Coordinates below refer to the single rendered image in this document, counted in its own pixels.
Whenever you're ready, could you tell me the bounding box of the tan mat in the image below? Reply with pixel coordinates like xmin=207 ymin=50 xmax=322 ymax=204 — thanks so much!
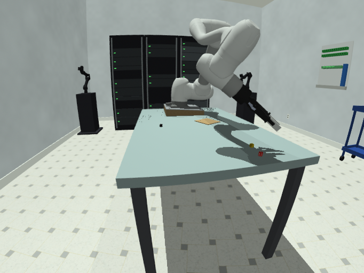
xmin=195 ymin=118 xmax=220 ymax=125

